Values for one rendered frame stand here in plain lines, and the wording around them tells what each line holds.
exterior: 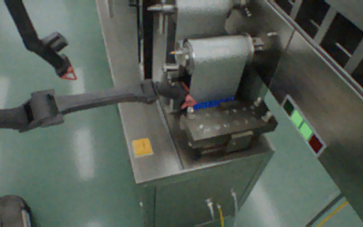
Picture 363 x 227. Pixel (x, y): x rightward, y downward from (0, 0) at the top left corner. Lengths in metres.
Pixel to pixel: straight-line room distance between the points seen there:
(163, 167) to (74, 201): 1.11
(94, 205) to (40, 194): 0.40
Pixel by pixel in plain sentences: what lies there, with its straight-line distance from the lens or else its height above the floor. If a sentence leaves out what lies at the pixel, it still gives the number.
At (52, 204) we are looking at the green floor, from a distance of 2.24.
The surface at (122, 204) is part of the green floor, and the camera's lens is 2.13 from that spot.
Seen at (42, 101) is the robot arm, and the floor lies 1.32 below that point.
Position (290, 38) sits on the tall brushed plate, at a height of 1.40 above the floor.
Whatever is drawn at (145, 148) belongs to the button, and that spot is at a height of 0.92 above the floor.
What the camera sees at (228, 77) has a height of 1.16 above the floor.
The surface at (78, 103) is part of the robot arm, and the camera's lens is 0.95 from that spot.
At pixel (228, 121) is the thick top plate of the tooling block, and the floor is 1.03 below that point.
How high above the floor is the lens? 1.95
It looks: 48 degrees down
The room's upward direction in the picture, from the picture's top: 7 degrees clockwise
